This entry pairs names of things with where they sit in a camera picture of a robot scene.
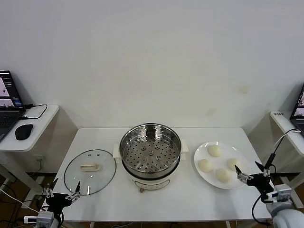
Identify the stainless steel steamer basket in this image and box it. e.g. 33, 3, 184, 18
119, 122, 182, 173

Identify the white side table with mouse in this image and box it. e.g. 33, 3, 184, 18
0, 104, 79, 209

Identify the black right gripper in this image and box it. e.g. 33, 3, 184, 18
235, 161, 276, 194

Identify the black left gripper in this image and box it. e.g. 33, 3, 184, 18
43, 178, 81, 214

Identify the white round plate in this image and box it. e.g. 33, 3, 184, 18
194, 141, 251, 190

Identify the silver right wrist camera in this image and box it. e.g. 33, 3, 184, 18
272, 184, 292, 203

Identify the white floor cable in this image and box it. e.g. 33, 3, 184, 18
0, 189, 40, 213

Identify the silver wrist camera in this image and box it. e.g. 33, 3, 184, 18
37, 210, 55, 226
272, 184, 292, 203

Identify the black laptop charger cable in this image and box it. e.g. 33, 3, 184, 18
19, 104, 48, 120

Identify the black laptop with mouse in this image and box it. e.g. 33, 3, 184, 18
0, 70, 26, 143

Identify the white usb cable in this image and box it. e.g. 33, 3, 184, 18
274, 129, 300, 149

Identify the white steamed baozi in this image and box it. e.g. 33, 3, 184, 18
208, 144, 222, 158
198, 159, 213, 173
215, 168, 232, 184
227, 158, 241, 171

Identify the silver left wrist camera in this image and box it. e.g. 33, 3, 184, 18
37, 210, 55, 226

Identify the cream electric cooking pot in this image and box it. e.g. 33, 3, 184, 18
113, 140, 190, 193

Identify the black laptop with white cable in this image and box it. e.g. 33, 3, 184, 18
290, 83, 304, 138

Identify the round glass pot lid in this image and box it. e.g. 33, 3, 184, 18
63, 149, 117, 196

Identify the black cable with adapter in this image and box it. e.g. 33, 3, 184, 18
263, 128, 297, 176

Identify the black computer mouse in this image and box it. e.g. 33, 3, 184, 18
15, 123, 34, 141

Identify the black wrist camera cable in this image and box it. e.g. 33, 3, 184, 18
252, 193, 270, 224

